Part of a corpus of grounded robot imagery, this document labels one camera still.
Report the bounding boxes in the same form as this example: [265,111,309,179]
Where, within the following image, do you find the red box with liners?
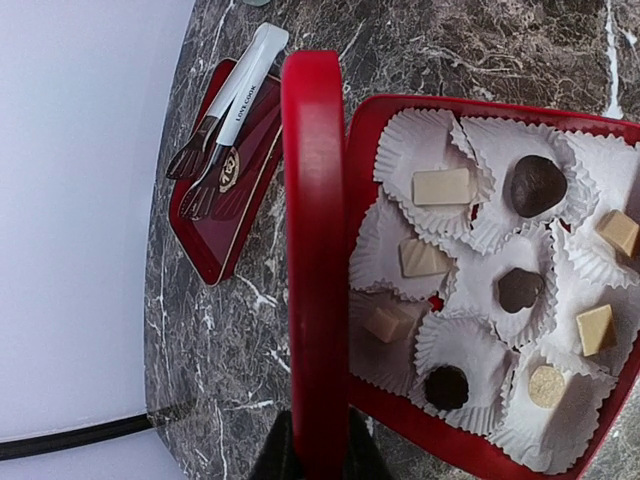
[347,95,639,479]

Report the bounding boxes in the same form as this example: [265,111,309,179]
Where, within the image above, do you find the small brown chocolate piece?
[576,304,617,357]

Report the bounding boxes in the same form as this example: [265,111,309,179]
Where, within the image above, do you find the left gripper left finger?
[249,410,304,480]

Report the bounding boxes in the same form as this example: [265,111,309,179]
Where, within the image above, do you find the round brown chocolate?
[528,365,566,409]

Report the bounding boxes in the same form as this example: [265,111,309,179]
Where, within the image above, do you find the red box lid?
[281,50,349,479]

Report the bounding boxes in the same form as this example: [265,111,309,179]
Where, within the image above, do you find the dark cylinder chocolate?
[509,155,568,218]

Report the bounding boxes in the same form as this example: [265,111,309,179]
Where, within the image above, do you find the dark heart chocolate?
[497,267,545,314]

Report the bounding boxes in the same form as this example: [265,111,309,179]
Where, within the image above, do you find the dark red tray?
[168,75,282,285]

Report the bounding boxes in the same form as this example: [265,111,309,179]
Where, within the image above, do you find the left black frame post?
[1,414,152,461]

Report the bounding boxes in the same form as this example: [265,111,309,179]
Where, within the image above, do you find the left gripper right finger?
[344,408,383,479]

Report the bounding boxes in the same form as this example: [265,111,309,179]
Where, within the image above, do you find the round dark chocolate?
[424,365,469,411]

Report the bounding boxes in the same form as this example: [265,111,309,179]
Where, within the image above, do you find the metal tongs white handles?
[166,22,289,220]

